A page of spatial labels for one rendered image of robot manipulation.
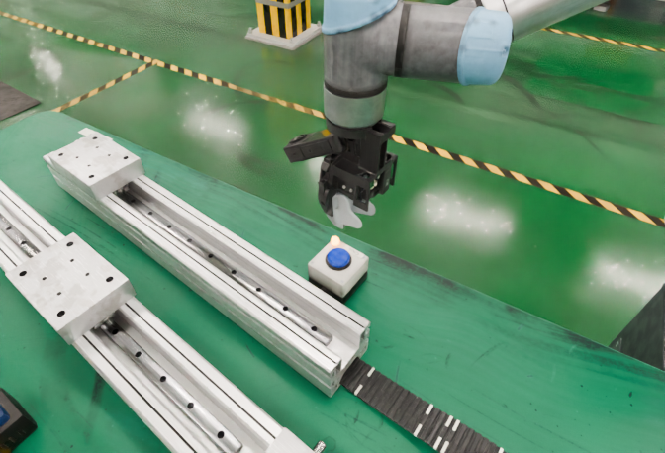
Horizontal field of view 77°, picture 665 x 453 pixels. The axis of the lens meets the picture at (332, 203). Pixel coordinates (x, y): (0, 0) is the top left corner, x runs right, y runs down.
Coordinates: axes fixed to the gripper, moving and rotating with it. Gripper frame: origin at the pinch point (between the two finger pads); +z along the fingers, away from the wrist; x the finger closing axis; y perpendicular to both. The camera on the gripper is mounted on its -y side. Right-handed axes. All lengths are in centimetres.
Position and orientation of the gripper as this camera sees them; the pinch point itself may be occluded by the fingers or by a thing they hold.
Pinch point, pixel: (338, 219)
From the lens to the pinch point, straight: 67.7
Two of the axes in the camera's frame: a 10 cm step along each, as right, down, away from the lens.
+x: 6.1, -5.5, 5.8
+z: 0.0, 7.3, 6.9
